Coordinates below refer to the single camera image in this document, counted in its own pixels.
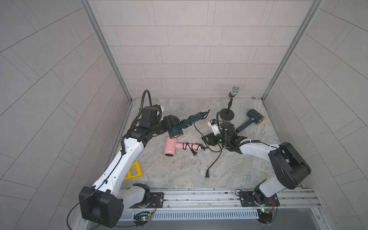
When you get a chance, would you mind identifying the microphone on black stand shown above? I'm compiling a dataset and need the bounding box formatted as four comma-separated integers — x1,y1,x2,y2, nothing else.
220,86,240,121

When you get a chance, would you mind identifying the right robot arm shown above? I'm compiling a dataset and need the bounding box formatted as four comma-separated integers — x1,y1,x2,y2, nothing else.
202,119,311,207

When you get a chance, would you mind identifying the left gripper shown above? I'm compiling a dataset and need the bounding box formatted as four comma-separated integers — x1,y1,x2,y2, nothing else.
149,114,179,135

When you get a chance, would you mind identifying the pink hair dryer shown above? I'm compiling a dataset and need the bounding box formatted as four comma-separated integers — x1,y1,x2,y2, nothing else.
163,137,205,157

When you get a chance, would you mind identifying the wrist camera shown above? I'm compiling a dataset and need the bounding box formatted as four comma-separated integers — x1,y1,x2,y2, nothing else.
154,104,164,120
208,119,221,136

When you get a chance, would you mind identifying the right circuit board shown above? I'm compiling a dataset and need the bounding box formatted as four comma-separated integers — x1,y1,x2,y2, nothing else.
257,209,274,224

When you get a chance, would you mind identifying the yellow triangular plastic piece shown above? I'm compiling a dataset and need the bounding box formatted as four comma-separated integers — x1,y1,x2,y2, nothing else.
124,161,143,180

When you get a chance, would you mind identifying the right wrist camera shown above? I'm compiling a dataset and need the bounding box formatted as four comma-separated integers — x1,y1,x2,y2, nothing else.
208,119,221,136

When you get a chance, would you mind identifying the green dryer cord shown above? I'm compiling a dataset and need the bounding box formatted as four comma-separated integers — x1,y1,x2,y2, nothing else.
205,143,228,178
192,109,225,153

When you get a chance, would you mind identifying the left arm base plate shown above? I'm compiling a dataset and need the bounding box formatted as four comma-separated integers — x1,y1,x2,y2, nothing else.
130,192,164,209

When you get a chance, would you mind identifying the left circuit board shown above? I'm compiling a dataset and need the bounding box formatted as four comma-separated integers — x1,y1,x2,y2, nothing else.
133,211,153,221

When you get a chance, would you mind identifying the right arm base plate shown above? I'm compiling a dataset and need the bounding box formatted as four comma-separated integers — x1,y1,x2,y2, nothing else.
235,190,280,208

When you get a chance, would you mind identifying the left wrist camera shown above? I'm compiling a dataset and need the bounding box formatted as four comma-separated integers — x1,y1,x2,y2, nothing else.
154,104,164,120

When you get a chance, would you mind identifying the aluminium rail frame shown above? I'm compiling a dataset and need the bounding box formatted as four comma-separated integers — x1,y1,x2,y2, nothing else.
118,188,321,211

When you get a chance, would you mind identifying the green hair dryer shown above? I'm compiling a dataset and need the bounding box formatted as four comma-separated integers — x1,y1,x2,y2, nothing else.
235,109,265,133
168,111,209,139

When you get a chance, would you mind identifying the circuit board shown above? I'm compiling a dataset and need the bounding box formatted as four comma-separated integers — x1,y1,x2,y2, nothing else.
133,211,153,221
257,209,274,224

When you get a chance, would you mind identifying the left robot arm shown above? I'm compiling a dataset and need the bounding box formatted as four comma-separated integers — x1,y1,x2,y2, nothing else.
79,105,180,228

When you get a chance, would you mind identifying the pink dryer black cord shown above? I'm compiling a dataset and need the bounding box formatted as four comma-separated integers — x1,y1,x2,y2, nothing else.
182,142,209,158

